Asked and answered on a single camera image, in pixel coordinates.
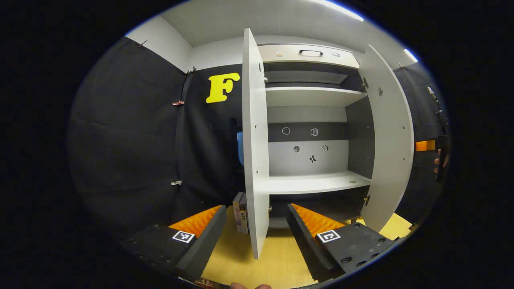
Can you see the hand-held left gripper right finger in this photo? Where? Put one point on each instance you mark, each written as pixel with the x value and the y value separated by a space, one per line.
pixel 307 245

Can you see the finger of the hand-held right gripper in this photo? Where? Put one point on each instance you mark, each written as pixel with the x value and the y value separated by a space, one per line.
pixel 425 145

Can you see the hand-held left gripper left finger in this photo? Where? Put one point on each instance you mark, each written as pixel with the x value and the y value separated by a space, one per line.
pixel 200 249

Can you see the white cabinet door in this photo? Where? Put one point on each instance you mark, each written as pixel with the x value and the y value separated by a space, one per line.
pixel 255 140
pixel 393 140

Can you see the white and grey cabinet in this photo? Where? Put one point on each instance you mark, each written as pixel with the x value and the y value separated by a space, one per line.
pixel 359 136

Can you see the white cabinet shelf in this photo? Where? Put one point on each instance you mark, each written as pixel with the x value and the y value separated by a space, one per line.
pixel 313 184
pixel 313 96

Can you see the beige spine book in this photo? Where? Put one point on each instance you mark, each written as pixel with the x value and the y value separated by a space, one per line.
pixel 237 212

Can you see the dark spine book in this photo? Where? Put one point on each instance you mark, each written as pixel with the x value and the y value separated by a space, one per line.
pixel 244 216

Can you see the white cloth clip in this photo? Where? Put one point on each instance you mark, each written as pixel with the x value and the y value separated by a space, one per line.
pixel 176 182

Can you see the small ceiling light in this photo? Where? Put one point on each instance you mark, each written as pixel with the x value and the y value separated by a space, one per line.
pixel 410 55

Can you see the black backdrop cloth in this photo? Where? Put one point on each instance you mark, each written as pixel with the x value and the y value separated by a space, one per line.
pixel 132 132

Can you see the red cloth clip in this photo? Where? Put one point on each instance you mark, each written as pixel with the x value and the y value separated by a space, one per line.
pixel 178 103

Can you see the long ceiling light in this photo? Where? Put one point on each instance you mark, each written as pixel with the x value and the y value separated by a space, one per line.
pixel 339 9

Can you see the black cloth clip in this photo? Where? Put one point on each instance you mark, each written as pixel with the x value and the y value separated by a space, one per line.
pixel 192 71
pixel 141 43

